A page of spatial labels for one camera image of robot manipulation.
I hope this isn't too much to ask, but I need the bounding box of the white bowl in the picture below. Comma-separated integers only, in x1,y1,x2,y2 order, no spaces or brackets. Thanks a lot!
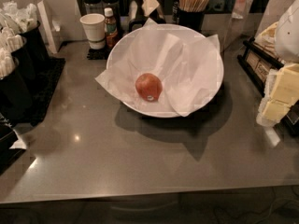
106,23,225,119

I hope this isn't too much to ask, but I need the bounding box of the red apple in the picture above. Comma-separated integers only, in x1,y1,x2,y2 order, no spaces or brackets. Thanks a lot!
135,73,163,102

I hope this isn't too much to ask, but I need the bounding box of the black stir stick cup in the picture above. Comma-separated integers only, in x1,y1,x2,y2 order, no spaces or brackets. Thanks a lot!
178,10,205,32

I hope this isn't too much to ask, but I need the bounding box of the black rubber mat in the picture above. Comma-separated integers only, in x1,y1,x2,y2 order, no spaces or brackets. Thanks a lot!
11,58,65,126

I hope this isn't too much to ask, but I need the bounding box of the dark shaker jar left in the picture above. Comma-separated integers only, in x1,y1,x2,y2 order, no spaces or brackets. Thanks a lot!
81,0,104,16

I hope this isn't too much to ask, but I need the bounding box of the black cutlery holder middle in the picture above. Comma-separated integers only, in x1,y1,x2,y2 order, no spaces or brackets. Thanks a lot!
12,37,36,88

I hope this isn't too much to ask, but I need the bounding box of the black napkin dispenser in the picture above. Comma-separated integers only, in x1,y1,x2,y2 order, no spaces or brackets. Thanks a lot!
128,0,166,32

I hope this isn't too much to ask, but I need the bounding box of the black cutlery holder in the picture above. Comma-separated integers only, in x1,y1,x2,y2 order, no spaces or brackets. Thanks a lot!
21,22,50,66
12,37,36,88
0,58,33,120

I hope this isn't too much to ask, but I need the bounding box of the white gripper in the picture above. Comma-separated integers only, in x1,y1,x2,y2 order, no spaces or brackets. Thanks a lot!
256,0,299,127

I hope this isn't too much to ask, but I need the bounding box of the white paper liner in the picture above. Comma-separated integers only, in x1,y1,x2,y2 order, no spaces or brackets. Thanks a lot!
94,18,222,118

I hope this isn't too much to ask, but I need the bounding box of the white paper cup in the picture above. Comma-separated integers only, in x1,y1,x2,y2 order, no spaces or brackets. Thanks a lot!
79,13,106,49

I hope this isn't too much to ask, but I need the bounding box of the black condiment packet rack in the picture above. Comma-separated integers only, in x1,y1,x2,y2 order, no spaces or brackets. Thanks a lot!
236,36,299,136

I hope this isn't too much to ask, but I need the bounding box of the small black coaster mat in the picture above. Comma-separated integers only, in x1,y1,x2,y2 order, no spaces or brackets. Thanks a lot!
87,49,109,60

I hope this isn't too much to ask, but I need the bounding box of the black cutlery holder back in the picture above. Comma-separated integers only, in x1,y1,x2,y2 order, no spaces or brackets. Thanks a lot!
21,22,50,66

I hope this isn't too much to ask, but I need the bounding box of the small sauce bottle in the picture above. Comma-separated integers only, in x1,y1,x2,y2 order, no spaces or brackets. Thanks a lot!
104,7,119,49

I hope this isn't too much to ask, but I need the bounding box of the black cutlery holder front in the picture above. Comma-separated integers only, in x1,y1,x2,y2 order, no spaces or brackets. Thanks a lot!
0,58,33,120

